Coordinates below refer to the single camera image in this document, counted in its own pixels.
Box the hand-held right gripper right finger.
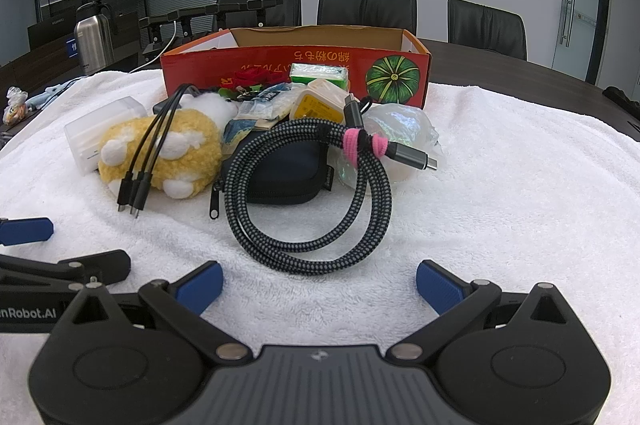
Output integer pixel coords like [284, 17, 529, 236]
[385, 259, 583, 365]

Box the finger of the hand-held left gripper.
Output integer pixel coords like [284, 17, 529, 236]
[0, 217, 54, 247]
[0, 250, 132, 293]

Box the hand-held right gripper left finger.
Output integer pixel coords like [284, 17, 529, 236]
[59, 261, 253, 365]

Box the black multi-head charging cable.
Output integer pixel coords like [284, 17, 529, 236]
[117, 83, 201, 218]

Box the black grey braided cable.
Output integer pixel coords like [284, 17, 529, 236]
[223, 94, 446, 276]

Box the white translucent plastic box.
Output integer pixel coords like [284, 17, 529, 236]
[64, 98, 147, 176]

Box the dark blue zip pouch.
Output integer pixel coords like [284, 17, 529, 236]
[209, 139, 335, 220]

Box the yellow white plush toy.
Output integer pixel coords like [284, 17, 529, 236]
[97, 95, 238, 199]

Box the crinkled clear plastic bag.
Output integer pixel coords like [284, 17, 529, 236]
[335, 102, 443, 186]

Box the clear plastic packet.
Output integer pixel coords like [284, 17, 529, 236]
[223, 84, 301, 153]

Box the yellow box with pale lid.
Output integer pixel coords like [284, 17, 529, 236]
[290, 79, 351, 122]

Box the red orange cardboard box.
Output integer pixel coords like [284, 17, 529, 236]
[160, 26, 433, 108]

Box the red artificial rose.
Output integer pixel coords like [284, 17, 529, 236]
[220, 67, 286, 98]

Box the green tissue pack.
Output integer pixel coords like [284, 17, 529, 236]
[290, 63, 351, 90]

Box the white towel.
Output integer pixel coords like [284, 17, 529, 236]
[0, 69, 640, 425]

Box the small plastic snack bag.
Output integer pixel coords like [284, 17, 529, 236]
[2, 87, 28, 126]

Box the light blue cloth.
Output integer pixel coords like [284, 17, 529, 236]
[27, 82, 83, 110]

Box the steel thermos jug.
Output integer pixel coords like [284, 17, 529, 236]
[74, 0, 117, 76]

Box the black monitor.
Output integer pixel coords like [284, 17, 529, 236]
[27, 11, 143, 50]

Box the black leather office chair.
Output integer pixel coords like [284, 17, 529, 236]
[317, 0, 418, 40]
[216, 0, 302, 33]
[447, 0, 528, 60]

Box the white cable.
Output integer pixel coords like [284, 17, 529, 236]
[130, 22, 178, 73]

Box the steel door handle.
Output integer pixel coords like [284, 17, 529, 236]
[560, 0, 576, 48]

